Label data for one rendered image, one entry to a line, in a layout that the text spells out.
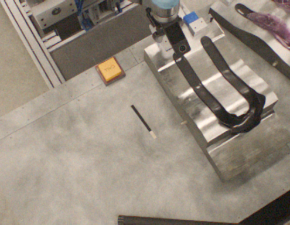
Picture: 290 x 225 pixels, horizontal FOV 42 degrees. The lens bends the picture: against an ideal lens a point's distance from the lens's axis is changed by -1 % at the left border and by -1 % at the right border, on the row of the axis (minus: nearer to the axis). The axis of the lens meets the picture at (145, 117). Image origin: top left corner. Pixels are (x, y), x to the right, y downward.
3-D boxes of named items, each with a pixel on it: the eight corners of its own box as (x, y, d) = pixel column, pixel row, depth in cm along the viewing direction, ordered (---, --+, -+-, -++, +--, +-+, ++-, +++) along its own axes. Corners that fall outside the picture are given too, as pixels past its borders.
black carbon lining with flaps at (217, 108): (169, 57, 126) (170, 45, 117) (208, 35, 128) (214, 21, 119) (227, 146, 118) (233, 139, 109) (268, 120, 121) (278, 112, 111)
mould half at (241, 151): (144, 60, 133) (143, 43, 120) (205, 26, 137) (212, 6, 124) (222, 183, 122) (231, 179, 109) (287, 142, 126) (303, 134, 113)
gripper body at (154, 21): (167, 3, 113) (167, -13, 101) (181, 27, 112) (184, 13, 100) (145, 16, 113) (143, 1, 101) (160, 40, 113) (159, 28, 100)
